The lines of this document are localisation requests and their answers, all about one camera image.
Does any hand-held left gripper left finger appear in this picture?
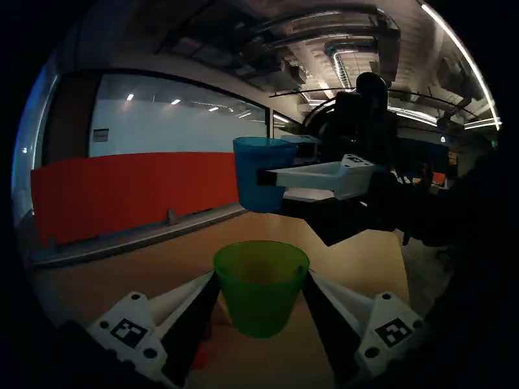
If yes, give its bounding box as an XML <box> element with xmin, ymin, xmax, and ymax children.
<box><xmin>87</xmin><ymin>270</ymin><xmax>223</xmax><ymax>389</ymax></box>

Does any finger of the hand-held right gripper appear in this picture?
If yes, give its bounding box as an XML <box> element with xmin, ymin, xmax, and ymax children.
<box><xmin>257</xmin><ymin>153</ymin><xmax>376</xmax><ymax>200</ymax></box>
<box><xmin>283</xmin><ymin>136</ymin><xmax>324</xmax><ymax>165</ymax></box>

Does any red desk screen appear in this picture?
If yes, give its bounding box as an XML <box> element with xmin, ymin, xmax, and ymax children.
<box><xmin>28</xmin><ymin>151</ymin><xmax>249</xmax><ymax>266</ymax></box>

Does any green plastic cup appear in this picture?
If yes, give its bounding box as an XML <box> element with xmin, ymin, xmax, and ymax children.
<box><xmin>213</xmin><ymin>241</ymin><xmax>311</xmax><ymax>340</ymax></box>

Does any blue plastic cup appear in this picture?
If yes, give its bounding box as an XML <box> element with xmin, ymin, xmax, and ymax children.
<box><xmin>232</xmin><ymin>136</ymin><xmax>299</xmax><ymax>214</ymax></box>

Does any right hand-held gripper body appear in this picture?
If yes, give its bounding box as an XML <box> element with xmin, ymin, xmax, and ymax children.
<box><xmin>282</xmin><ymin>72</ymin><xmax>406</xmax><ymax>246</ymax></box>

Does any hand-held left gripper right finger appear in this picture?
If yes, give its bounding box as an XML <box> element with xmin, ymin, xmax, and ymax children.
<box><xmin>302</xmin><ymin>268</ymin><xmax>426</xmax><ymax>385</ymax></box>

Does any black cable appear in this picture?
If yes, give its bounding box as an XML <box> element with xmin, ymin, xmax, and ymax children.
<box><xmin>302</xmin><ymin>97</ymin><xmax>339</xmax><ymax>126</ymax></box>

